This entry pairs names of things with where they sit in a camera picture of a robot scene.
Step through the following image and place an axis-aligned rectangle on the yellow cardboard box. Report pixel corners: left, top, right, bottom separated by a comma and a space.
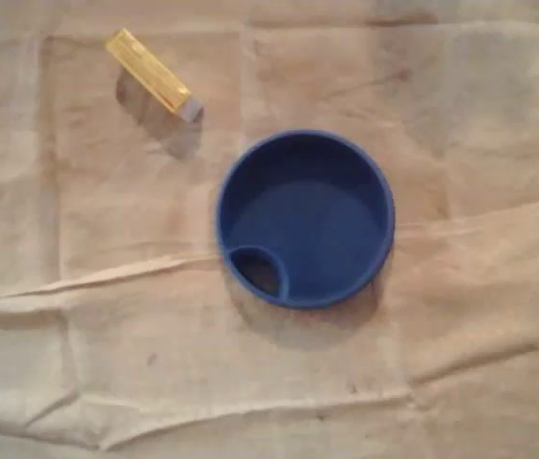
104, 27, 205, 123

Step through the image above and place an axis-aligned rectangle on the blue round bowl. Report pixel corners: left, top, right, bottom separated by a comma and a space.
215, 127, 397, 311

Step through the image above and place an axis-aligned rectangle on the beige wrinkled cloth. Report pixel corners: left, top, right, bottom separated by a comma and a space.
0, 0, 539, 459

